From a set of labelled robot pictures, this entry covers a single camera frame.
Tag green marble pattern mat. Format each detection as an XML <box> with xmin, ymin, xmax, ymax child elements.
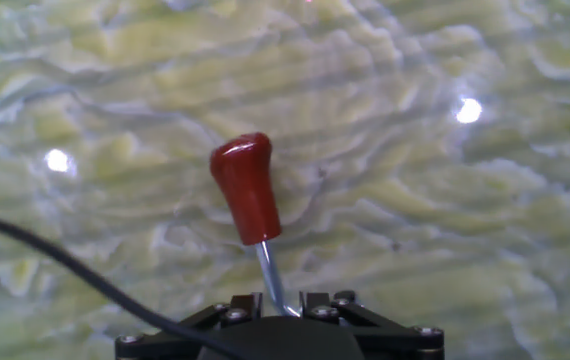
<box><xmin>0</xmin><ymin>0</ymin><xmax>570</xmax><ymax>360</ymax></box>

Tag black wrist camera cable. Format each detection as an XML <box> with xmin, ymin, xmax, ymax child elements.
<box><xmin>0</xmin><ymin>208</ymin><xmax>246</xmax><ymax>360</ymax></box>

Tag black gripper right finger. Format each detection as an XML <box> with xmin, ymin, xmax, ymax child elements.
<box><xmin>298</xmin><ymin>289</ymin><xmax>445</xmax><ymax>360</ymax></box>

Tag red clamp handle knob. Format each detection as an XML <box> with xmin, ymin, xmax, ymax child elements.
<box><xmin>209</xmin><ymin>131</ymin><xmax>302</xmax><ymax>319</ymax></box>

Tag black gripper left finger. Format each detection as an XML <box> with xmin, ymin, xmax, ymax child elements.
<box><xmin>114</xmin><ymin>292</ymin><xmax>265</xmax><ymax>360</ymax></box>

